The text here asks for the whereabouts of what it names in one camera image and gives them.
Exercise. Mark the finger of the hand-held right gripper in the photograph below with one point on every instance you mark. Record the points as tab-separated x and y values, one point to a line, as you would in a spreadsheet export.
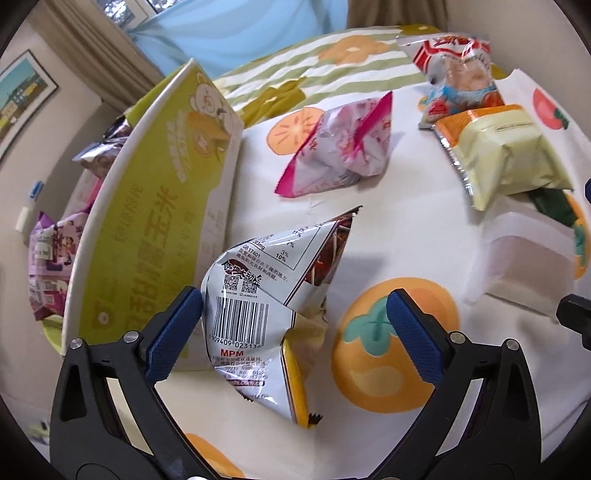
588	191
577	323

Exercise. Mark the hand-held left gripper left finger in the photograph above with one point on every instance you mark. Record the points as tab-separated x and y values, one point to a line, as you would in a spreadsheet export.
171	337

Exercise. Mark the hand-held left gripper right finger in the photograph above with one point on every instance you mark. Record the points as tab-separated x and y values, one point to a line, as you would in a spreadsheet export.
415	337

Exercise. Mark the white barcode snack packet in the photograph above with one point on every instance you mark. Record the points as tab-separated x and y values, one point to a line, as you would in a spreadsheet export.
249	300

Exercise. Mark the green cardboard box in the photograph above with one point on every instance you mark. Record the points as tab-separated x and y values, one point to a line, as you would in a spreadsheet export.
152	230

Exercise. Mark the brown and silver snack packet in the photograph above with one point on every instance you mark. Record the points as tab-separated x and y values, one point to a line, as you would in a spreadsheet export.
99	157

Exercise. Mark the translucent plastic container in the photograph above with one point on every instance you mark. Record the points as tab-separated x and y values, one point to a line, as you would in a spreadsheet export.
521	258

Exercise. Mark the cream and orange snack packet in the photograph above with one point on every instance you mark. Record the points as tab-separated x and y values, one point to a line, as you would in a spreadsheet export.
503	157

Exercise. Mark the fruit-printed tablecloth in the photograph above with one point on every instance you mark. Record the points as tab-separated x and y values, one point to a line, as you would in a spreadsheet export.
415	230

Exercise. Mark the red and white snack packet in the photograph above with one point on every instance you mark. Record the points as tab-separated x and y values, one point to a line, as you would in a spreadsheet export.
457	74

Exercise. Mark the blue and white small object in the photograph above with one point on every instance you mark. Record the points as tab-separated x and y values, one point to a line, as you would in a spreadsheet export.
37	189

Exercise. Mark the pink and white snack packet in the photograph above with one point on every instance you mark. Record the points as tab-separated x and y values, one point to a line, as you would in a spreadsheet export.
337	147

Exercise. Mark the brown curtain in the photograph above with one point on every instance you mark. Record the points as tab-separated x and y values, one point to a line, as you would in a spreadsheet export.
392	11
92	46

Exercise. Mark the framed landscape picture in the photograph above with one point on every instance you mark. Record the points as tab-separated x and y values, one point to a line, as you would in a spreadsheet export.
18	101

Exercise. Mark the striped floral blanket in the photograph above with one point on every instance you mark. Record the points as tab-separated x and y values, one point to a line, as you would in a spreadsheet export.
295	60

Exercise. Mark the light blue cloth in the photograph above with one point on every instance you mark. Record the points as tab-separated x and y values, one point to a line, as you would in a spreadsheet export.
231	32

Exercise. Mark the window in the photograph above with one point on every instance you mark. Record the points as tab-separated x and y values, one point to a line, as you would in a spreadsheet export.
124	11

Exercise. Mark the white wall switch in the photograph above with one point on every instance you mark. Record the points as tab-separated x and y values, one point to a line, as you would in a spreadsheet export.
22	220

